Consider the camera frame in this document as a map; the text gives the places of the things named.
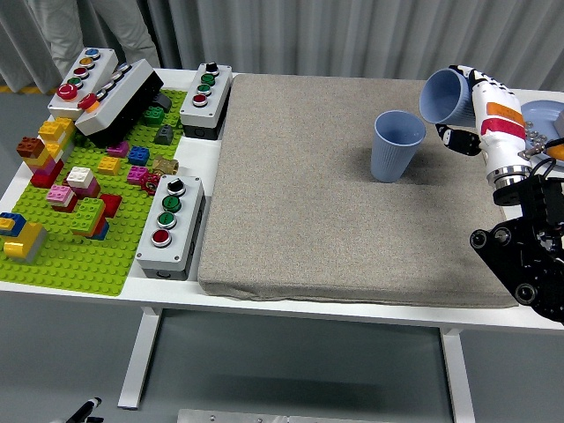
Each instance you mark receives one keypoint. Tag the blue toy brick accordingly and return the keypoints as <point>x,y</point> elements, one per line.
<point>138,156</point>

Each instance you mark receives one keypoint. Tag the blue plate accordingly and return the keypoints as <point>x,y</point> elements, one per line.
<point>544,112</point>

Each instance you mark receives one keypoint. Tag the pink-topped brick stack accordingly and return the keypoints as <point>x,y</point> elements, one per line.
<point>61,196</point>

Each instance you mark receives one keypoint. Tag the black curved toy piece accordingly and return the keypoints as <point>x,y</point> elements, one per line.
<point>162,102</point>

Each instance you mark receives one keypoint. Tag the person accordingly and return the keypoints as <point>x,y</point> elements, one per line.
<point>66,35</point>

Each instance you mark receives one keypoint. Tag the grey pleated curtain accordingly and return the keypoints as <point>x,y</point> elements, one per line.
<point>308,35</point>

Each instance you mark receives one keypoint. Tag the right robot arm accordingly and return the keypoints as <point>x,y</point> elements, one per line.
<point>529,247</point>

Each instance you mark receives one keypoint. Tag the grey four-button control box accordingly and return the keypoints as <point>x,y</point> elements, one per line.
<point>218,97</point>
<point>187,220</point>

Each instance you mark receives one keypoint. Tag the green brick baseplate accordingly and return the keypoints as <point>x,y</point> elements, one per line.
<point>88,264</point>

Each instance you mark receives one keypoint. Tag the blue ribbed plastic cup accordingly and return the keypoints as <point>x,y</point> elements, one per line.
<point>443,97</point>
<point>390,163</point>

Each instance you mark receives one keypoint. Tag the brown yellow red brick tower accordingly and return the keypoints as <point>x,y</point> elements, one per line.
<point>44,169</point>

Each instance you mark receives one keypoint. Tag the grey five-button control box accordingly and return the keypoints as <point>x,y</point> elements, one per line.
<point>99,70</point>

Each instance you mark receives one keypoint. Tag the red toy brick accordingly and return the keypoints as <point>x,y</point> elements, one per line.
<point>112,205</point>

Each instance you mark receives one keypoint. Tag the white-topped magenta brick stack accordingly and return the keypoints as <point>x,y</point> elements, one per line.
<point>81,178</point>

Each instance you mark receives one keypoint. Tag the dark grey slope brick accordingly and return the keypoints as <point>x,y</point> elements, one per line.
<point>164,135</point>

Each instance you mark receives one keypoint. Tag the green toy brick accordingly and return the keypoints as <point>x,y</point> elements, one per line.
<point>153,116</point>

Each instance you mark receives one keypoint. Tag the grey-brown fabric mat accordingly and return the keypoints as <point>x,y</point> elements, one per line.
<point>308,198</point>

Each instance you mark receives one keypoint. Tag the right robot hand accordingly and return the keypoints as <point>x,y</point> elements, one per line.
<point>500,132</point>

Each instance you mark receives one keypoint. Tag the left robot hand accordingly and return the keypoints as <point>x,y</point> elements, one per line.
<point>86,410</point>

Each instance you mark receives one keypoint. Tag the green orange brick stack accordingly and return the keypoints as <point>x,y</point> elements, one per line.
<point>88,216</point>

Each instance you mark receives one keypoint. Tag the long grey button control box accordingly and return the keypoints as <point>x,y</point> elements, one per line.
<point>119,101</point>

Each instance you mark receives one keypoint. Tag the blue yellow grey brick stack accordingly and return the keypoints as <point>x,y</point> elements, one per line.
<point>26,240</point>

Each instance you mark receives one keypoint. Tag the magenta toy brick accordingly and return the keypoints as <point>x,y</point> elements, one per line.
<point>136,175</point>
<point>118,150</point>

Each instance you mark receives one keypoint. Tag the orange fruit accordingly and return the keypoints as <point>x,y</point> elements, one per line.
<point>557,153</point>

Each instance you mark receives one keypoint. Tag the yellow toy brick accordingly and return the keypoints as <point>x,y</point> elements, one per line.
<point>109,166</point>

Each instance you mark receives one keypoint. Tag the white table leg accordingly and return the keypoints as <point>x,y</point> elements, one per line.
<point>458,379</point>
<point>136,361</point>

